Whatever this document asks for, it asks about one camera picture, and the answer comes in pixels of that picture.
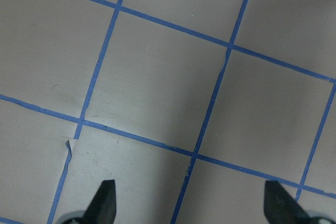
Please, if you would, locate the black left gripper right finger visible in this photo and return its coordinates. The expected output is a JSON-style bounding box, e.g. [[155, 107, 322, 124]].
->
[[264, 180, 311, 224]]

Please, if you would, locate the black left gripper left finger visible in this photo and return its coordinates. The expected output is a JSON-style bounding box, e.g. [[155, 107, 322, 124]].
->
[[82, 179, 117, 224]]

